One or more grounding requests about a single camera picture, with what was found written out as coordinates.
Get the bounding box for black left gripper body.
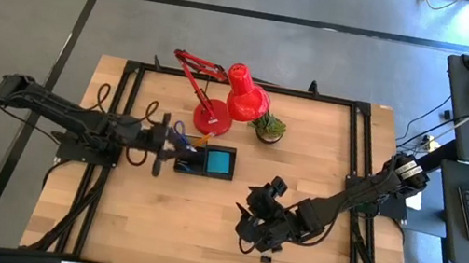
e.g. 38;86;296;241
137;108;175;180

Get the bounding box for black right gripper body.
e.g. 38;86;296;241
239;171;318;261

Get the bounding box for blue-handled scissors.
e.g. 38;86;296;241
169;119;199;152

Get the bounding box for orange pencil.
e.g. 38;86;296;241
193;129;217;151

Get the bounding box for blue sticky note pad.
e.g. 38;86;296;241
203;148;234;177

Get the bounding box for black mesh desk organizer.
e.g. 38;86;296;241
172;134;239;183

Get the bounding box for red desk lamp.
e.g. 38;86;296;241
161;48;278;145

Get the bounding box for potted succulent in black pot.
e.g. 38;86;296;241
247;109;289;147

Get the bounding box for white power strip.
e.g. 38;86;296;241
420;134;442;154

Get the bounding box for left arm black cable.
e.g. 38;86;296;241
86;81;162;170

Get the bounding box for black aluminium table frame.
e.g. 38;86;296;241
16;38;442;263

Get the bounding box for black floor cable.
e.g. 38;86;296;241
394;87;458;159

